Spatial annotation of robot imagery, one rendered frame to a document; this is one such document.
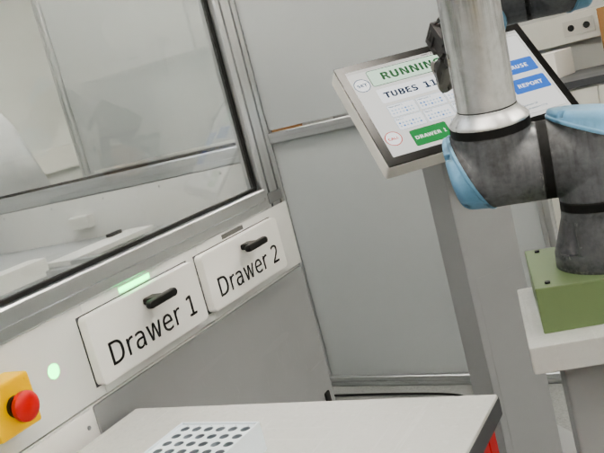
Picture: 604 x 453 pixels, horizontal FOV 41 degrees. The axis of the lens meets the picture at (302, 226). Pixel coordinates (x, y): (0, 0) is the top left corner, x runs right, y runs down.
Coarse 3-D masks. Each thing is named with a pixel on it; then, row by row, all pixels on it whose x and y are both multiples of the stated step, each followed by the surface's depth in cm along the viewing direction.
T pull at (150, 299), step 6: (174, 288) 134; (156, 294) 133; (162, 294) 131; (168, 294) 133; (174, 294) 134; (144, 300) 132; (150, 300) 129; (156, 300) 130; (162, 300) 131; (150, 306) 129
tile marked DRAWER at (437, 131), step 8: (424, 128) 185; (432, 128) 186; (440, 128) 186; (448, 128) 186; (416, 136) 184; (424, 136) 184; (432, 136) 184; (440, 136) 184; (416, 144) 183; (424, 144) 183
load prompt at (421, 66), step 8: (432, 56) 198; (400, 64) 196; (408, 64) 196; (416, 64) 196; (424, 64) 197; (368, 72) 194; (376, 72) 194; (384, 72) 194; (392, 72) 194; (400, 72) 195; (408, 72) 195; (416, 72) 195; (424, 72) 195; (376, 80) 192; (384, 80) 193; (392, 80) 193
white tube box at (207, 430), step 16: (176, 432) 103; (192, 432) 102; (208, 432) 101; (224, 432) 99; (240, 432) 98; (256, 432) 98; (160, 448) 100; (176, 448) 98; (192, 448) 97; (208, 448) 96; (224, 448) 95; (240, 448) 95; (256, 448) 98
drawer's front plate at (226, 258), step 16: (256, 224) 168; (272, 224) 171; (240, 240) 160; (272, 240) 170; (208, 256) 150; (224, 256) 154; (240, 256) 159; (256, 256) 164; (272, 256) 169; (208, 272) 149; (224, 272) 153; (256, 272) 163; (272, 272) 168; (208, 288) 149; (224, 288) 153; (240, 288) 157; (208, 304) 150; (224, 304) 152
